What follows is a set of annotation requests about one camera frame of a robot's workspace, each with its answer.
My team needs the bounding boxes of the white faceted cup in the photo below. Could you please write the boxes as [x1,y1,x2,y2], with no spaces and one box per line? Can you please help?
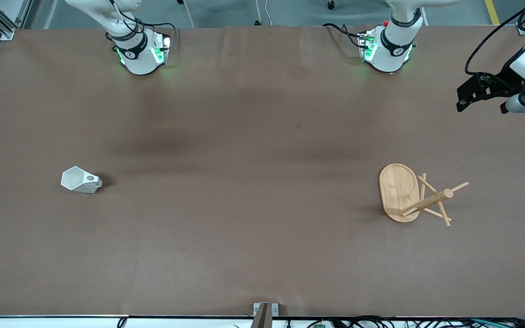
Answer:
[61,166,103,194]

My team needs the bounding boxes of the wooden cup rack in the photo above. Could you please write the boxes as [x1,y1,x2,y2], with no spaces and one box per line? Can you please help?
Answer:
[378,163,469,227]

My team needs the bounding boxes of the brown table cover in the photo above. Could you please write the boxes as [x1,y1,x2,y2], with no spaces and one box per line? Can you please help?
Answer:
[0,25,525,318]

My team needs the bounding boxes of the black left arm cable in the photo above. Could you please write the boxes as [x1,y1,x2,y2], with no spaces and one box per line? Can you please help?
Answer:
[464,0,525,76]

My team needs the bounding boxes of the black left base cable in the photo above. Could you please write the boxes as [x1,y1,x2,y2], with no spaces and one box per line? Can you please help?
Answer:
[323,23,364,49]

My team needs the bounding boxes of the black base cable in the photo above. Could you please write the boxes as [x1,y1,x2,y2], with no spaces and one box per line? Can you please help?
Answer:
[323,23,364,49]
[108,0,177,44]

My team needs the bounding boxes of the black right base cable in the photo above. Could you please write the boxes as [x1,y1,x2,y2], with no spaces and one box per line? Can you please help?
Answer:
[108,0,177,44]

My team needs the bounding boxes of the black cable bundle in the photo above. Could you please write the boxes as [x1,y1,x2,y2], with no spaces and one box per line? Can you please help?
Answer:
[285,315,525,328]

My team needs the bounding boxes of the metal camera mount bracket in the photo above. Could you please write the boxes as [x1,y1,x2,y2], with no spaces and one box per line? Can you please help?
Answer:
[251,302,279,328]

